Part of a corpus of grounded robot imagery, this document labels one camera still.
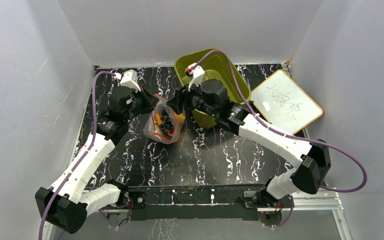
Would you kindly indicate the olive green plastic basket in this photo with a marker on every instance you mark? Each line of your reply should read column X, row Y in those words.
column 216, row 67

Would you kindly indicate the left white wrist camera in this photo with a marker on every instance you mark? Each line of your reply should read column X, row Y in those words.
column 129, row 79

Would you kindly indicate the black metal base rail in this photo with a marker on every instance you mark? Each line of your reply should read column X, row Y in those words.
column 141, row 203

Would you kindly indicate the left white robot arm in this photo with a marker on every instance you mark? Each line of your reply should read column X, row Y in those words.
column 79, row 179

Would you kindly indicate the orange toy fruit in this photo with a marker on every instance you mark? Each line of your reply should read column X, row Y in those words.
column 180, row 119

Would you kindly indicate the clear zip bag orange zipper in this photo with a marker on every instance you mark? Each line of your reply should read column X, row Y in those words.
column 154, row 132

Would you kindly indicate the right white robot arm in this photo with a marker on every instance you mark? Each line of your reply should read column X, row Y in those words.
column 310, row 161

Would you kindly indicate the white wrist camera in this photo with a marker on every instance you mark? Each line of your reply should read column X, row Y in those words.
column 196, row 74
column 129, row 79

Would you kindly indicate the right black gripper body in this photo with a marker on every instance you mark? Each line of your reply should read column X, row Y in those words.
column 181, row 100

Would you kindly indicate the black toy grape bunch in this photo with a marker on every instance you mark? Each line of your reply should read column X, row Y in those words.
column 167, row 125

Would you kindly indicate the small whiteboard wooden frame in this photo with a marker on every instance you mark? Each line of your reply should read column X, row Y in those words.
column 284, row 104

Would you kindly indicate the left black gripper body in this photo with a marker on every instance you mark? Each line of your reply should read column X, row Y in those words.
column 141, row 105

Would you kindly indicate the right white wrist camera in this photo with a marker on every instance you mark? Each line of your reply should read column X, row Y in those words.
column 196, row 74

